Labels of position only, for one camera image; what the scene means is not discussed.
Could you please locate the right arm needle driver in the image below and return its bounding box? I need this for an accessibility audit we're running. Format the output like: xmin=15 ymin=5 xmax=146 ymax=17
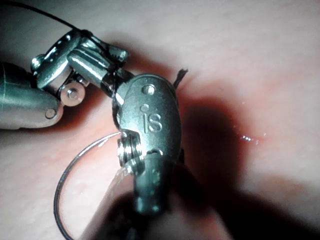
xmin=116 ymin=73 xmax=183 ymax=167

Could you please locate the left arm needle driver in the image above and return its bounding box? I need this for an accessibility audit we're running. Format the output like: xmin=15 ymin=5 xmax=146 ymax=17
xmin=30 ymin=30 xmax=88 ymax=108

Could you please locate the left arm needle driver jaw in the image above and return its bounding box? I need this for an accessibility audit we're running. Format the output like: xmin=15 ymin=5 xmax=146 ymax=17
xmin=68 ymin=48 xmax=111 ymax=82
xmin=79 ymin=35 xmax=130 ymax=64

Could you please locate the right arm needle driver jaw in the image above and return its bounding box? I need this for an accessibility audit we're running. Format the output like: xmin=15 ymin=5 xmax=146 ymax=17
xmin=100 ymin=68 xmax=136 ymax=99

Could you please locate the black thread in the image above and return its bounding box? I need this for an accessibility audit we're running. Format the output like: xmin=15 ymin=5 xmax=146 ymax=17
xmin=0 ymin=0 xmax=190 ymax=167

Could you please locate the curved steel needle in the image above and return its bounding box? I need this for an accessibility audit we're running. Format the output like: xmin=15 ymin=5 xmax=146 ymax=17
xmin=53 ymin=131 xmax=124 ymax=240

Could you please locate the tissue pad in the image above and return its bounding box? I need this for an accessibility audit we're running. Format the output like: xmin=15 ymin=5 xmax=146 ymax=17
xmin=0 ymin=0 xmax=320 ymax=240

